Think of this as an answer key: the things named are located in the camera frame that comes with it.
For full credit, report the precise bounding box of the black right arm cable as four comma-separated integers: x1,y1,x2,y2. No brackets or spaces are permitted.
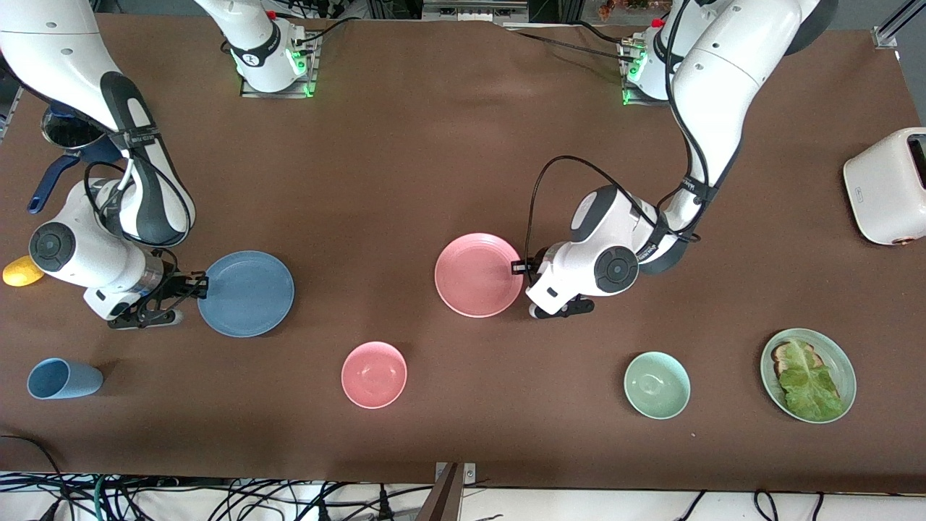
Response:
83,123,197,251

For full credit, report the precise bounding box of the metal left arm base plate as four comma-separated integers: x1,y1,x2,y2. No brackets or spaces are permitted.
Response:
621,36,674,109

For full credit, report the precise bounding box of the brown table cover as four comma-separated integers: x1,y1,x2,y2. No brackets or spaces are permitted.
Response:
0,14,926,494

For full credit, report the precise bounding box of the yellow lemon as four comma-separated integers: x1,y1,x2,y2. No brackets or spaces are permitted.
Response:
2,255,44,288

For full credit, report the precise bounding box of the blue plate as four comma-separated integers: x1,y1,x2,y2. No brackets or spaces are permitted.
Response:
197,250,296,339

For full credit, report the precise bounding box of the white toaster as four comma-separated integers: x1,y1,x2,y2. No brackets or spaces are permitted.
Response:
843,127,926,247

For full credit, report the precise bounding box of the green lettuce leaf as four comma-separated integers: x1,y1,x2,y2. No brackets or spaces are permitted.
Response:
778,340,846,422

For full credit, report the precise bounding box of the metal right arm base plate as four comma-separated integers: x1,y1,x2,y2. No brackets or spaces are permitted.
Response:
240,33,320,99

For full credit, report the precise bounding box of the green bowl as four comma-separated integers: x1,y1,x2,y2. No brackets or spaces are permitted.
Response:
624,352,692,420

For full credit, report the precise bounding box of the green plate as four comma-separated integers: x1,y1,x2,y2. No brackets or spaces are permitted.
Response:
760,328,857,424

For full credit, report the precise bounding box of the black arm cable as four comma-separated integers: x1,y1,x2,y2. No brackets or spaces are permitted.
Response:
83,123,197,251
526,0,724,266

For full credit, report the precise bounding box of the pink plate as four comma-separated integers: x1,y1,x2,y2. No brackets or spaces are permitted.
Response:
435,233,524,318

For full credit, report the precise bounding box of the pink bowl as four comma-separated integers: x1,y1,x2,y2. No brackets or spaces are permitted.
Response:
341,342,408,410

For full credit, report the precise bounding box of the toasted bread slice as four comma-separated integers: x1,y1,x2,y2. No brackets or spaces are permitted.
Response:
771,341,825,378

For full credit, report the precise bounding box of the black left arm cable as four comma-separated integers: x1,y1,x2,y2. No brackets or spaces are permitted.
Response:
526,0,724,266

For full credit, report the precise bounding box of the glass saucepan lid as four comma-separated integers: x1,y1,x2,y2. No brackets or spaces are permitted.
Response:
41,105,111,151

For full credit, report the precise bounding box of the aluminium frame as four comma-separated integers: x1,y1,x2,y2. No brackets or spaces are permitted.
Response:
422,0,530,24

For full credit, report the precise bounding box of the brown post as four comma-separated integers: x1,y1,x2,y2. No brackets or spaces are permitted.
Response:
416,463,464,521

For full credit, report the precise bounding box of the dark blue saucepan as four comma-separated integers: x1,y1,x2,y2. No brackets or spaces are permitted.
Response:
27,101,125,215

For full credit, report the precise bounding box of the blue cup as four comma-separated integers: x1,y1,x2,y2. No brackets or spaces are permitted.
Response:
27,358,104,400

